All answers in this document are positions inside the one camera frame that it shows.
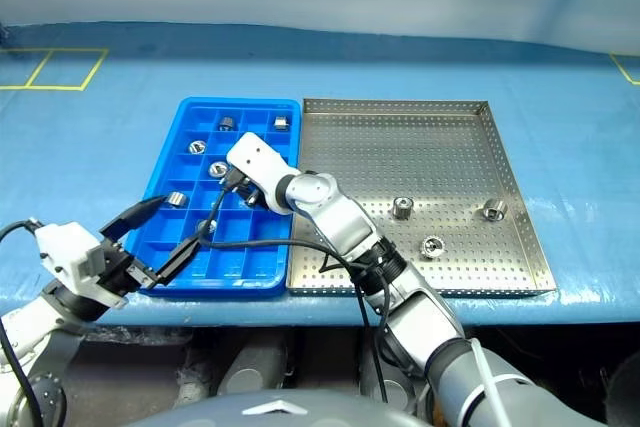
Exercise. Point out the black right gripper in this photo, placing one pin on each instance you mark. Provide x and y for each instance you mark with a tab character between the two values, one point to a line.
242	193

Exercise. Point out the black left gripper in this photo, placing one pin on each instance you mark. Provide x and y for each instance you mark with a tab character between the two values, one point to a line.
117	269

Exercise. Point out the metal roller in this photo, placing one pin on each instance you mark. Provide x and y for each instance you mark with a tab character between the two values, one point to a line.
432	246
196	147
226	122
176	199
280	123
495	209
402	207
209	225
253	200
218	168

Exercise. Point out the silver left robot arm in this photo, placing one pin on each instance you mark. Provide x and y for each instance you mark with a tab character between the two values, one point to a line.
30	327

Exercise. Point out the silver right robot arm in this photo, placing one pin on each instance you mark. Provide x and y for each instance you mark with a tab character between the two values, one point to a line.
415	307

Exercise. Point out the blue plastic compartment tray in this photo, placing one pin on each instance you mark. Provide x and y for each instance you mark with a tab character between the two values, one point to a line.
165	257

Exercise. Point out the perforated steel tray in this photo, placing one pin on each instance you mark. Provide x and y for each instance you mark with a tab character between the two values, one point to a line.
400	157

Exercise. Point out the grey robot torso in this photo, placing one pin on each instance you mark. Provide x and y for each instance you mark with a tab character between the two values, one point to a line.
270	409

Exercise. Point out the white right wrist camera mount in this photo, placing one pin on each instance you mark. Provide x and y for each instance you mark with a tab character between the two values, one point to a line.
260	162

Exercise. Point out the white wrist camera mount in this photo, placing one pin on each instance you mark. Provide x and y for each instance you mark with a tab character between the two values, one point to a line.
67	252
260	162

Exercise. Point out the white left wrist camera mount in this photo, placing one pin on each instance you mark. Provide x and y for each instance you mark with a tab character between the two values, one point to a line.
67	252

